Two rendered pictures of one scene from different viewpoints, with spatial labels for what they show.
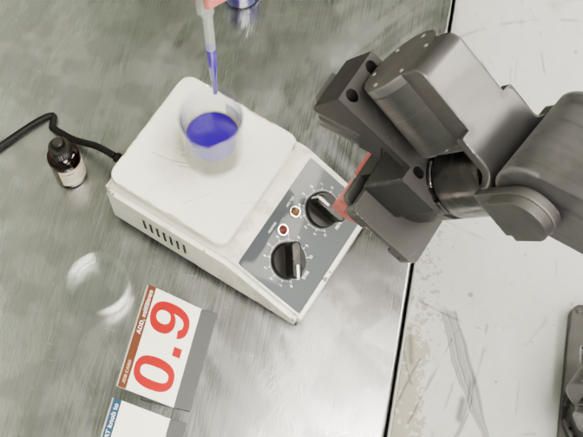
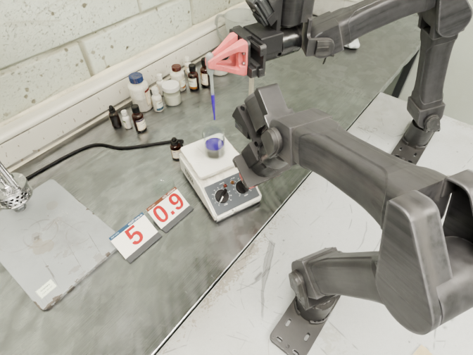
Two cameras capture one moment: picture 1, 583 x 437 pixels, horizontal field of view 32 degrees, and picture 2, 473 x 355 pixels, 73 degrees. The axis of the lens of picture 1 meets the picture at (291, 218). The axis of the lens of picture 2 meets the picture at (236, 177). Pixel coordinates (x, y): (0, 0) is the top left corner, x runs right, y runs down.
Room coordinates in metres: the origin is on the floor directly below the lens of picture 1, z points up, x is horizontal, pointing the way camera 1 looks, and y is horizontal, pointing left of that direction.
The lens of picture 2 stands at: (-0.09, -0.27, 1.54)
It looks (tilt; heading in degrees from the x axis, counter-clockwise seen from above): 48 degrees down; 32
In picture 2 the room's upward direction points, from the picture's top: straight up
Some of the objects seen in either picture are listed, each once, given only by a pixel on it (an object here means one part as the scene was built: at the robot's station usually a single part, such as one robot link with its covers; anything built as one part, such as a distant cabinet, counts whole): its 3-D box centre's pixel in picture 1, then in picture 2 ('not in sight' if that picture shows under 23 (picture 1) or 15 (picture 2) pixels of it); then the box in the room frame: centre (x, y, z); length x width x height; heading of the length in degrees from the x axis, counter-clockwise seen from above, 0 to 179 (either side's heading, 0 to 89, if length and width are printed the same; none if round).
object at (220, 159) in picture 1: (211, 136); (213, 143); (0.36, 0.07, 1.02); 0.06 x 0.05 x 0.08; 168
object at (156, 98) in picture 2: not in sight; (156, 98); (0.51, 0.40, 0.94); 0.03 x 0.03 x 0.08
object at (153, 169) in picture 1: (205, 159); (211, 154); (0.36, 0.08, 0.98); 0.12 x 0.12 x 0.01; 62
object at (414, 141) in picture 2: not in sight; (418, 133); (0.77, -0.35, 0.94); 0.20 x 0.07 x 0.08; 173
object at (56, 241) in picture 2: not in sight; (48, 235); (0.01, 0.29, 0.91); 0.30 x 0.20 x 0.01; 83
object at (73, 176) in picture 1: (63, 158); (175, 147); (0.37, 0.21, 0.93); 0.03 x 0.03 x 0.07
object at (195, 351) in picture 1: (168, 348); (170, 208); (0.21, 0.10, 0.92); 0.09 x 0.06 x 0.04; 171
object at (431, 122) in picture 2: not in sight; (426, 115); (0.77, -0.34, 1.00); 0.09 x 0.06 x 0.06; 37
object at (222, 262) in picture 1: (231, 194); (217, 173); (0.35, 0.05, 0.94); 0.22 x 0.13 x 0.08; 62
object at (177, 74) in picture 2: not in sight; (177, 77); (0.64, 0.41, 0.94); 0.05 x 0.05 x 0.09
